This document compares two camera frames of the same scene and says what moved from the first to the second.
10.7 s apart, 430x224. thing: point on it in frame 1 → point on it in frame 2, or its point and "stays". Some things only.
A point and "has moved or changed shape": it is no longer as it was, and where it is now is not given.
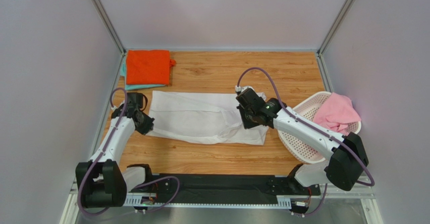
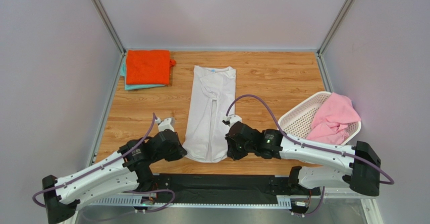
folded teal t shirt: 132,87 stays
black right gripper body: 247,116 → 233,144
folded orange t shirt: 148,67 stays
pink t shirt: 336,112 stays
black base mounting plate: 227,188 stays
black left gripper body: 144,127 → 174,153
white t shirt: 201,117 has moved or changed shape
